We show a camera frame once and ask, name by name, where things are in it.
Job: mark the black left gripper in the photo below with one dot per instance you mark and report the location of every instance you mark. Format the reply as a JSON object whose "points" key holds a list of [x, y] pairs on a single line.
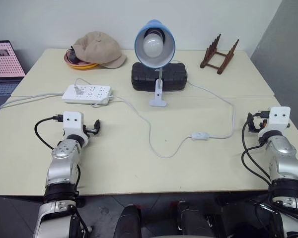
{"points": [[88, 130]]}

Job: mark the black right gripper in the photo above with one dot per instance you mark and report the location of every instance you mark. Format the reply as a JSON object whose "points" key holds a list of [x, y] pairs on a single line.
{"points": [[261, 124]]}

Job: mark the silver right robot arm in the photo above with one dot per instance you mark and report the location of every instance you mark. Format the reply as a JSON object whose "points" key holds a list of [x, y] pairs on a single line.
{"points": [[285, 161]]}

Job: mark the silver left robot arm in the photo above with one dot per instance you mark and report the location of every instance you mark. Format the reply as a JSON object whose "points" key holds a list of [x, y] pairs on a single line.
{"points": [[62, 168]]}

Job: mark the blue clip desk lamp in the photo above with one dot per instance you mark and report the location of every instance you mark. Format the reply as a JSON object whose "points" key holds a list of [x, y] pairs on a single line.
{"points": [[151, 23]]}

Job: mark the white power strip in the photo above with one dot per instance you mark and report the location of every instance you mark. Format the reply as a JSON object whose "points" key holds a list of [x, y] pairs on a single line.
{"points": [[94, 93]]}

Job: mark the yellow plate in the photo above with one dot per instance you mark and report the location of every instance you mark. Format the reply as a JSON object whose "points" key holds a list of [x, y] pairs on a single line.
{"points": [[84, 67]]}

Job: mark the dark object in plates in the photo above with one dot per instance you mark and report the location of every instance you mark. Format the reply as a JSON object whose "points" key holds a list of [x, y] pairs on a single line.
{"points": [[72, 55]]}

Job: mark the beige cap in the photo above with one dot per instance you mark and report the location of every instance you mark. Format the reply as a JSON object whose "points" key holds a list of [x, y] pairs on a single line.
{"points": [[99, 49]]}

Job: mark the brown wooden rack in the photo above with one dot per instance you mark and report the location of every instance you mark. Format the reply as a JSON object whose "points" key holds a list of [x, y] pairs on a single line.
{"points": [[211, 50]]}

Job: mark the black plastic case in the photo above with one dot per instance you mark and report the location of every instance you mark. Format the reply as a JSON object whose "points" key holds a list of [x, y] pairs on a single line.
{"points": [[173, 77]]}

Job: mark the white light bulb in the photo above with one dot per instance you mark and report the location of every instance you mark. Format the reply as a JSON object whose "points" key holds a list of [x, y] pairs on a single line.
{"points": [[152, 45]]}

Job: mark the dark rounded shape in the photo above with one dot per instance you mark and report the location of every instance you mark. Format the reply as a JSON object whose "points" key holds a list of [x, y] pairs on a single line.
{"points": [[191, 220], [127, 223]]}

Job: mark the laptop with pink screen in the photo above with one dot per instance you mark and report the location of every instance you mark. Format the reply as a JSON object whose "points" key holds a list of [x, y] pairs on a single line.
{"points": [[2, 59]]}

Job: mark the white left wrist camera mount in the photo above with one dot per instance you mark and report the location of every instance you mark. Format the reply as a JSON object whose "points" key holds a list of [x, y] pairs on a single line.
{"points": [[73, 124]]}

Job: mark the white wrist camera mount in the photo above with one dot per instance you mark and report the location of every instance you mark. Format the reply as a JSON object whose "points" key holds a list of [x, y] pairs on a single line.
{"points": [[278, 121], [73, 124]]}

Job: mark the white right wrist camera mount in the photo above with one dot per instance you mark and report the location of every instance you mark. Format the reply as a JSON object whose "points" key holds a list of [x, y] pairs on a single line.
{"points": [[278, 121]]}

